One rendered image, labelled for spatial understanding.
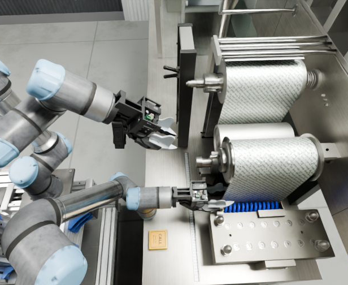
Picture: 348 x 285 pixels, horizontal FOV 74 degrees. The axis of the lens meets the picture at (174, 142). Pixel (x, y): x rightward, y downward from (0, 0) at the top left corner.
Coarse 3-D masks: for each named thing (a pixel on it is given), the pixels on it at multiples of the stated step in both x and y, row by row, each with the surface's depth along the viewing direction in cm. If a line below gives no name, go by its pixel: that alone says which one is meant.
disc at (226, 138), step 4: (224, 140) 73; (228, 140) 68; (228, 144) 68; (232, 148) 66; (232, 152) 65; (232, 156) 65; (232, 160) 65; (232, 164) 65; (232, 168) 65; (232, 172) 65; (232, 176) 66; (228, 180) 70; (232, 180) 67
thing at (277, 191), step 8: (232, 184) 72; (240, 184) 72; (248, 184) 73; (256, 184) 73; (264, 184) 73; (272, 184) 74; (280, 184) 74; (288, 184) 74; (296, 184) 75; (232, 192) 78; (240, 192) 78; (248, 192) 79; (256, 192) 79; (264, 192) 79; (272, 192) 80; (280, 192) 80; (288, 192) 80; (232, 200) 85; (240, 200) 85; (248, 200) 86; (256, 200) 86; (264, 200) 87; (272, 200) 87; (280, 200) 87
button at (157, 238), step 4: (152, 232) 91; (156, 232) 91; (160, 232) 91; (164, 232) 91; (152, 236) 91; (156, 236) 91; (160, 236) 91; (164, 236) 91; (152, 240) 90; (156, 240) 90; (160, 240) 90; (164, 240) 90; (152, 244) 89; (156, 244) 89; (160, 244) 89; (164, 244) 89; (152, 248) 88; (156, 248) 88; (160, 248) 88; (164, 248) 88
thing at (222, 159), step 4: (220, 148) 71; (224, 148) 71; (220, 152) 70; (224, 152) 69; (220, 156) 70; (224, 156) 68; (220, 160) 71; (224, 160) 68; (220, 164) 73; (224, 164) 68; (220, 168) 71; (224, 168) 69
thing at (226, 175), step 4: (224, 144) 71; (228, 148) 68; (228, 152) 67; (316, 152) 67; (228, 156) 67; (228, 160) 67; (228, 164) 67; (228, 168) 67; (316, 168) 68; (224, 172) 72; (228, 172) 67; (224, 176) 72; (228, 176) 68
